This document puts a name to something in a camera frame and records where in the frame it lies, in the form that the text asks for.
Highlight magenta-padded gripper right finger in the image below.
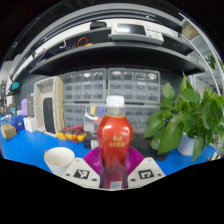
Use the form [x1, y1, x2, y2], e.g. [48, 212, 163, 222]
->
[126, 146, 167, 190]

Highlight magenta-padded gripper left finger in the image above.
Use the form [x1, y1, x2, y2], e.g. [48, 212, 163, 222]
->
[62, 146, 103, 190]

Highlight red drink bottle white cap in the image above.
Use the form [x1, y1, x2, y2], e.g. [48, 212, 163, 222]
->
[96, 95, 134, 191]

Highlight black case with white label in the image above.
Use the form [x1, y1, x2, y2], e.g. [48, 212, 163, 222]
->
[82, 133, 171, 162]

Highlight yellow clamp meter red leads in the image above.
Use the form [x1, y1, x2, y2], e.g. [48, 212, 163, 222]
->
[55, 125, 88, 144]

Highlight green potted plant white pot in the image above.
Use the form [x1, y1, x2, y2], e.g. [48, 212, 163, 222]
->
[143, 70, 224, 162]

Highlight black speaker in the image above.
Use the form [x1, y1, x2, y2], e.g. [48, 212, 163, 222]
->
[42, 97, 56, 134]

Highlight small white box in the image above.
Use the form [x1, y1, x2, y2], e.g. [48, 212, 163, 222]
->
[23, 116, 38, 133]

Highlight white perforated basket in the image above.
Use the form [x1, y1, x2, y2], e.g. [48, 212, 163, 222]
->
[33, 75, 65, 137]

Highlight blue box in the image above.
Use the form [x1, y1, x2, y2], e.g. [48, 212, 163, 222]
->
[9, 114, 25, 132]

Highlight brown cardboard box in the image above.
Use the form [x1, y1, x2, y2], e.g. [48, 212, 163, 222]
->
[0, 123, 18, 141]

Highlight grey box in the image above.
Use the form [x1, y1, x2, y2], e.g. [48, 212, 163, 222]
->
[26, 93, 36, 118]

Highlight purple container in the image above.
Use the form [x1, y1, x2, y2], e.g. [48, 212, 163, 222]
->
[20, 98, 29, 118]

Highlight dark overhead desk shelf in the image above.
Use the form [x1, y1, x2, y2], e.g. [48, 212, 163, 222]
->
[9, 26, 206, 79]

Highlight yellow multimeter with red leads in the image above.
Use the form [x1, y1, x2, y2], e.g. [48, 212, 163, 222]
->
[75, 35, 94, 48]

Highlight white shelf unit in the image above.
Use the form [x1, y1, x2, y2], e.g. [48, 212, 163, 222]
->
[179, 13, 224, 98]

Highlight white oscilloscope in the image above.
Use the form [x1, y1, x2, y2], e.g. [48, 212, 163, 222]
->
[110, 22, 165, 45]

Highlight small black device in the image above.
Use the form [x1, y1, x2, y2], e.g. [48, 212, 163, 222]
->
[89, 20, 108, 30]

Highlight white mug with gold handle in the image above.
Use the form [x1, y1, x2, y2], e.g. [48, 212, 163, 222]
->
[43, 146, 76, 178]

